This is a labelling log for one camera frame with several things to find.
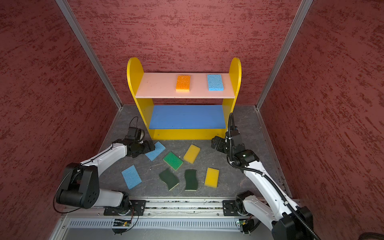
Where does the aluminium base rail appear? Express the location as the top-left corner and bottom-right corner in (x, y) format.
(59, 196), (301, 218)

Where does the yellow shelf with coloured boards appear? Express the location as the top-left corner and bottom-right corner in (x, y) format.
(127, 58), (242, 140)

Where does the circuit board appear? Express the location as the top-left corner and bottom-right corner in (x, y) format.
(237, 220), (249, 228)
(113, 219), (132, 228)

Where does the dark green wavy sponge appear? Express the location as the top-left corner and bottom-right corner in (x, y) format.
(185, 169), (198, 192)
(159, 168), (179, 191)

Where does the dark green wavy sponge left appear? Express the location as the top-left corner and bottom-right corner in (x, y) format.
(159, 168), (179, 191)

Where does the aluminium corner profile right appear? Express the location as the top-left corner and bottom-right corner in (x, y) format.
(256, 0), (313, 111)

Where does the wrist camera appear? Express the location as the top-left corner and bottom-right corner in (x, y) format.
(226, 130), (243, 147)
(125, 127), (145, 143)

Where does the plain yellow foam sponge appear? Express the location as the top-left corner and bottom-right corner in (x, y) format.
(183, 145), (201, 164)

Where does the left circuit board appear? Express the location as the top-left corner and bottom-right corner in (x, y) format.
(113, 219), (132, 228)

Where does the dark green wavy sponge right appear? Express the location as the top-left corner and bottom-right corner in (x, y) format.
(185, 169), (198, 192)

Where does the orange scourer yellow sponge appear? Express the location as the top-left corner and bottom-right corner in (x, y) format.
(176, 75), (191, 93)

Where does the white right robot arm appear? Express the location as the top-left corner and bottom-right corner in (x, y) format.
(211, 136), (319, 240)

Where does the right circuit board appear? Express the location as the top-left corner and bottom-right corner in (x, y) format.
(237, 220), (249, 228)

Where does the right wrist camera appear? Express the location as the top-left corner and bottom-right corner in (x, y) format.
(226, 130), (243, 147)

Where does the perforated cable duct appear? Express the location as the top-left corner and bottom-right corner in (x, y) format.
(68, 218), (240, 231)

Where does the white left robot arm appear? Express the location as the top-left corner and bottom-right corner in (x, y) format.
(53, 139), (155, 215)

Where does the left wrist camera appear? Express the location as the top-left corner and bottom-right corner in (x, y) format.
(125, 127), (145, 143)

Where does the yellow foam sponge front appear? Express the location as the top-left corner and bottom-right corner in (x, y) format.
(205, 168), (220, 188)

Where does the aluminium corner profile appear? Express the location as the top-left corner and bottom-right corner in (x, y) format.
(256, 0), (313, 111)
(55, 0), (124, 110)

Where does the green scourer yellow sponge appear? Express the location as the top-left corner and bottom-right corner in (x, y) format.
(163, 152), (184, 171)

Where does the aluminium corner profile left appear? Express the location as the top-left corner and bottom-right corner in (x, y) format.
(55, 0), (124, 110)

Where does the blue cellulose sponge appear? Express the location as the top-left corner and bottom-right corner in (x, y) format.
(145, 142), (166, 161)
(122, 165), (142, 190)

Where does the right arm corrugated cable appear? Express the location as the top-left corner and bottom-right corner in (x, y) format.
(226, 112), (322, 240)

